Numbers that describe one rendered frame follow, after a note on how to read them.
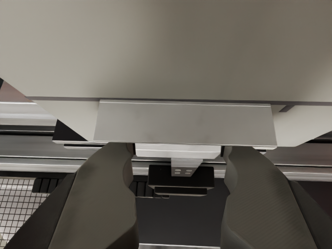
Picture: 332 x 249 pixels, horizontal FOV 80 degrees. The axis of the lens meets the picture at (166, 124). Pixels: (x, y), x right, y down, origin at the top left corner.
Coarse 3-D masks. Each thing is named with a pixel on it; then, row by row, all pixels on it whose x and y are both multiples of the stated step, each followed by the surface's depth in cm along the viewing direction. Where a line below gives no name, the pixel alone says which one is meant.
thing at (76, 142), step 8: (56, 128) 18; (64, 128) 18; (56, 136) 18; (64, 136) 18; (72, 136) 18; (80, 136) 18; (64, 144) 20; (72, 144) 20; (80, 144) 20; (88, 144) 20; (96, 144) 19; (104, 144) 19; (264, 152) 19
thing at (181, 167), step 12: (156, 168) 36; (168, 168) 36; (180, 168) 27; (192, 168) 27; (204, 168) 36; (156, 180) 36; (168, 180) 36; (180, 180) 36; (192, 180) 36; (204, 180) 36; (156, 192) 36; (168, 192) 36; (180, 192) 36; (192, 192) 36; (204, 192) 36
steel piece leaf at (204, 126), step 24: (96, 120) 10; (120, 120) 10; (144, 120) 10; (168, 120) 10; (192, 120) 10; (216, 120) 10; (240, 120) 10; (264, 120) 10; (144, 144) 17; (168, 144) 17; (192, 144) 9; (216, 144) 9; (240, 144) 9; (264, 144) 9
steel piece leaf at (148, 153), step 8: (136, 152) 20; (144, 152) 20; (152, 152) 20; (160, 152) 20; (168, 152) 20; (176, 152) 20; (184, 152) 19; (192, 152) 19; (200, 152) 19; (208, 152) 19; (216, 152) 19
